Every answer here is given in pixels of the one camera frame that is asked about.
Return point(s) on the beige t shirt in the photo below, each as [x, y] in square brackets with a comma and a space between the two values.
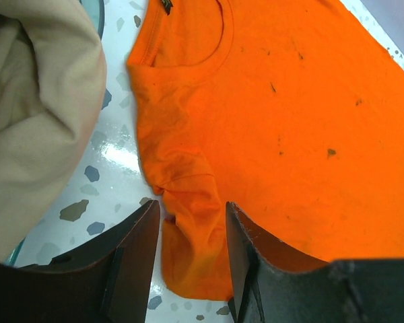
[52, 84]

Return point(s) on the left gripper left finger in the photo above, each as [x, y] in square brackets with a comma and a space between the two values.
[106, 279]

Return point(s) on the orange t shirt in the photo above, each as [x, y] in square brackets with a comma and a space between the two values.
[291, 109]

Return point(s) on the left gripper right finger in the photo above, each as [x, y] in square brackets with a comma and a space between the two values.
[274, 282]

